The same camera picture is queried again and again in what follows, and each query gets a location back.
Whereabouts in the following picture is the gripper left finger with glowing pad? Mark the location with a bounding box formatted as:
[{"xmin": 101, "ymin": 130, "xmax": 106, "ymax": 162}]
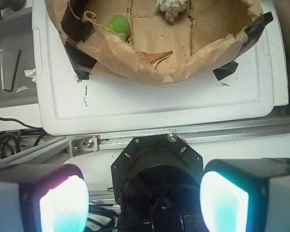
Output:
[{"xmin": 0, "ymin": 164, "xmax": 89, "ymax": 232}]

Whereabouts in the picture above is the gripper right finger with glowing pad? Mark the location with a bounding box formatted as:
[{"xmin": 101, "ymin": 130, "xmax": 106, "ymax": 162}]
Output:
[{"xmin": 200, "ymin": 158, "xmax": 290, "ymax": 232}]

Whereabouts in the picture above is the green toy animal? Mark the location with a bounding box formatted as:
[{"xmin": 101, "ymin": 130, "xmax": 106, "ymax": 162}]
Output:
[{"xmin": 103, "ymin": 14, "xmax": 131, "ymax": 41}]

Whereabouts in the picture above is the black hex key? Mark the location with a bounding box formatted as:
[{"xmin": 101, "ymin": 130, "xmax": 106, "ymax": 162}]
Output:
[{"xmin": 0, "ymin": 49, "xmax": 22, "ymax": 92}]

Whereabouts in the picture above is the brown paper bag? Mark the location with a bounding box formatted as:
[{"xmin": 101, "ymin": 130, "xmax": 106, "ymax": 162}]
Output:
[{"xmin": 45, "ymin": 0, "xmax": 273, "ymax": 86}]

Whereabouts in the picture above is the crumpled white paper ball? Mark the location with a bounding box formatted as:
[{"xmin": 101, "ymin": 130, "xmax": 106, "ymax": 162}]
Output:
[{"xmin": 155, "ymin": 0, "xmax": 189, "ymax": 24}]

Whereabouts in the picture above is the aluminium frame rail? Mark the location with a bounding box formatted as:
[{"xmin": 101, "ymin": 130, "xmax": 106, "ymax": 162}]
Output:
[{"xmin": 0, "ymin": 116, "xmax": 290, "ymax": 172}]

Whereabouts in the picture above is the metal corner bracket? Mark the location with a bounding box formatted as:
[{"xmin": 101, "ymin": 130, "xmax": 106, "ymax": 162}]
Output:
[{"xmin": 67, "ymin": 136, "xmax": 99, "ymax": 158}]

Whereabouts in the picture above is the black cable on table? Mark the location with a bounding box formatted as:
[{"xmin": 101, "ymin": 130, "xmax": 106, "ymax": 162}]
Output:
[{"xmin": 0, "ymin": 111, "xmax": 47, "ymax": 165}]

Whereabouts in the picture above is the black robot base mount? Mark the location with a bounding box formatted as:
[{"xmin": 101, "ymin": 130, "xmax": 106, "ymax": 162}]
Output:
[{"xmin": 111, "ymin": 133, "xmax": 207, "ymax": 232}]

